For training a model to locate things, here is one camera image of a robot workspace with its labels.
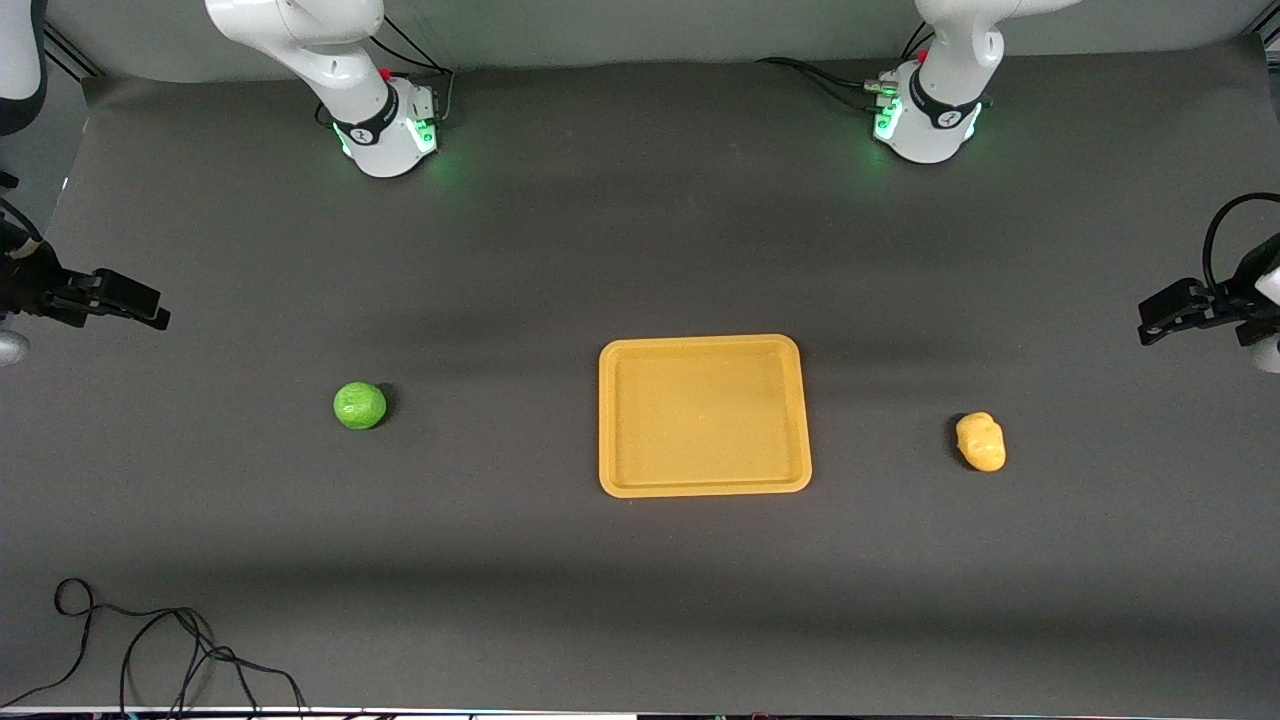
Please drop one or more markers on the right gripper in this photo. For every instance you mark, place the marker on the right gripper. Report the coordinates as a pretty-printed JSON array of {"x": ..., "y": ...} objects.
[{"x": 32, "y": 285}]

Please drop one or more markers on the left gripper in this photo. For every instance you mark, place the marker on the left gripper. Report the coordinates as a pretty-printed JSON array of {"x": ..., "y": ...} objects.
[{"x": 1229, "y": 297}]

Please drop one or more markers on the yellow potato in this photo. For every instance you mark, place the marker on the yellow potato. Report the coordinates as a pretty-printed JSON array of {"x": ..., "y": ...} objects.
[{"x": 981, "y": 442}]

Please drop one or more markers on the green apple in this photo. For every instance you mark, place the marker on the green apple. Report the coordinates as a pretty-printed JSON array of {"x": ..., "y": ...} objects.
[{"x": 359, "y": 405}]

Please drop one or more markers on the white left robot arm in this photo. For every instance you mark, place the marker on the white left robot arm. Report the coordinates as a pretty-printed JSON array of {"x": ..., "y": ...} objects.
[{"x": 945, "y": 80}]

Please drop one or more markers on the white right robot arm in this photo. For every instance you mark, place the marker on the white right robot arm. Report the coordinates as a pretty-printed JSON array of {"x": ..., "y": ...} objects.
[{"x": 350, "y": 70}]

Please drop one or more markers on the orange plastic tray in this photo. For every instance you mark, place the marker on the orange plastic tray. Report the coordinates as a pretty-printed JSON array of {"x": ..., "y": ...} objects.
[{"x": 703, "y": 415}]

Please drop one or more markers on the dark grey table mat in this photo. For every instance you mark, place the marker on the dark grey table mat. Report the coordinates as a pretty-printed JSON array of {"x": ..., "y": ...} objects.
[{"x": 600, "y": 250}]

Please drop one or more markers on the aluminium frame rail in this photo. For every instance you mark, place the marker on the aluminium frame rail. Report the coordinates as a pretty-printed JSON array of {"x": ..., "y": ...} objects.
[{"x": 70, "y": 52}]

